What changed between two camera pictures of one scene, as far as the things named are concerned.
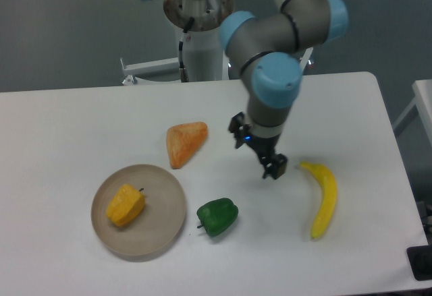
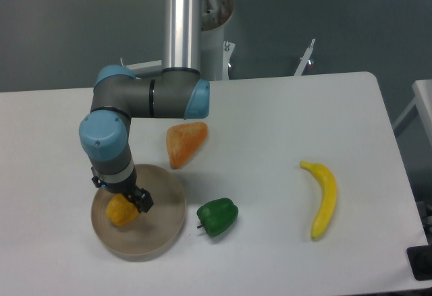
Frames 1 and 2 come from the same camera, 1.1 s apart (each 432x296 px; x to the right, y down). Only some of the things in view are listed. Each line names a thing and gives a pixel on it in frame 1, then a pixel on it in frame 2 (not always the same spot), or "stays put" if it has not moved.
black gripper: (264, 147) → (142, 198)
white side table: (422, 92) stays put
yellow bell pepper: (125, 205) stays put
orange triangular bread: (183, 141) stays put
